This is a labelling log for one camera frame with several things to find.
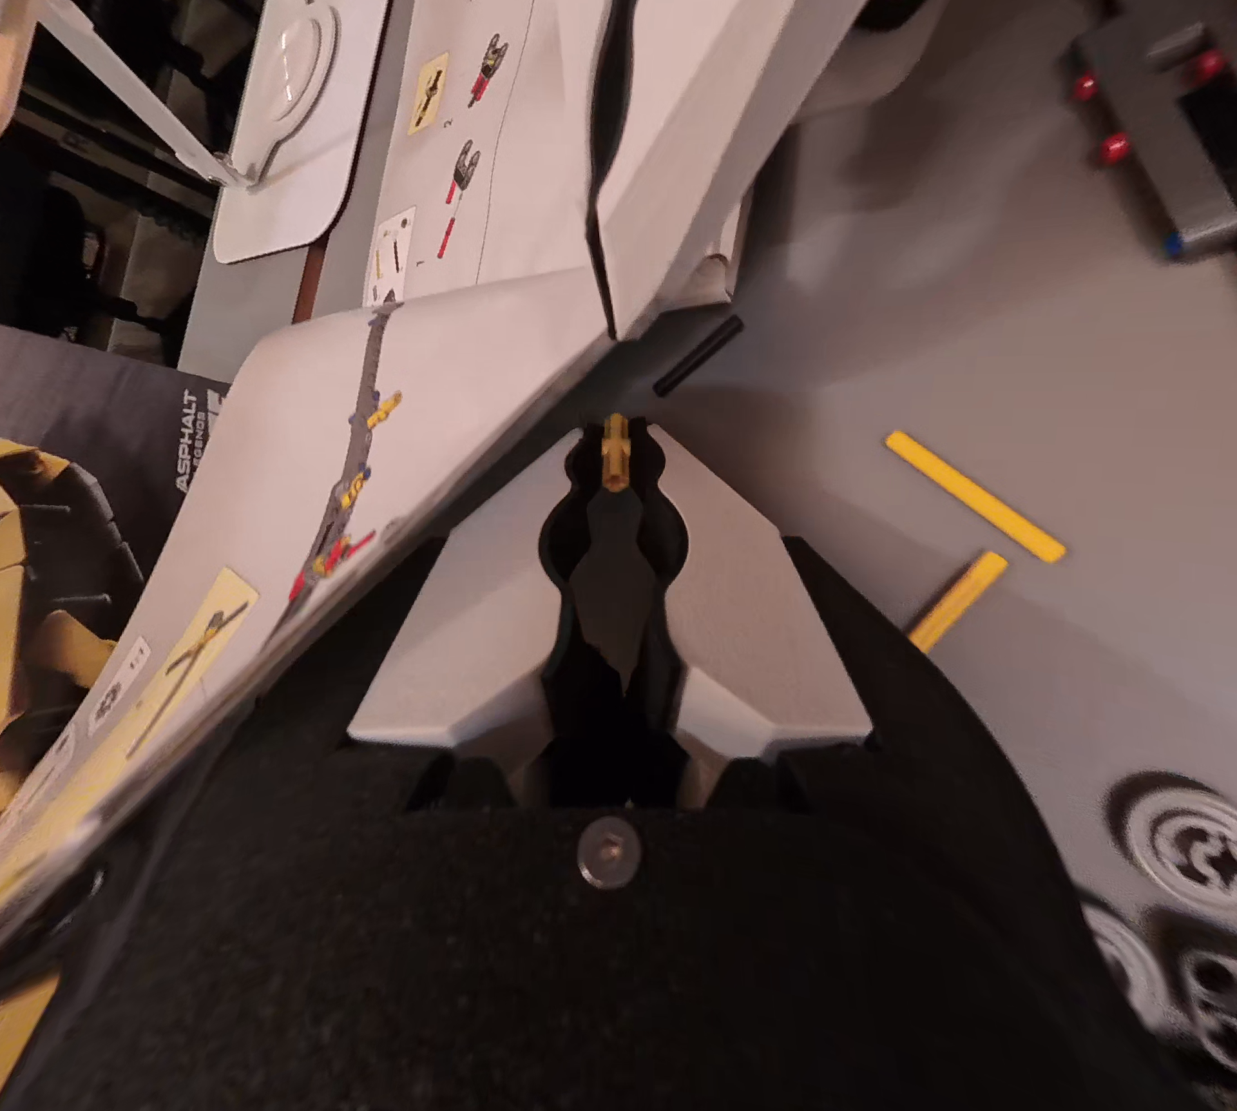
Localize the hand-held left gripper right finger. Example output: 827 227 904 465
628 423 876 769

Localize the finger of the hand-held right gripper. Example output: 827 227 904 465
539 0 622 338
591 0 885 343

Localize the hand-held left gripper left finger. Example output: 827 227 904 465
345 425 619 809

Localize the yellow toy brick connector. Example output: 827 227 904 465
598 414 635 493

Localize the white instruction booklet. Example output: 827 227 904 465
0 0 749 949

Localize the pile of toy brick pieces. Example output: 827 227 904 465
1073 772 1237 1095

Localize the black toy car set box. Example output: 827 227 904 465
0 327 235 1069

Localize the short black toy axle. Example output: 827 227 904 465
651 315 746 400

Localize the white stand base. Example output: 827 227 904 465
38 0 418 267

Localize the grey toy beam assembly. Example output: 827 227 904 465
1067 0 1237 264

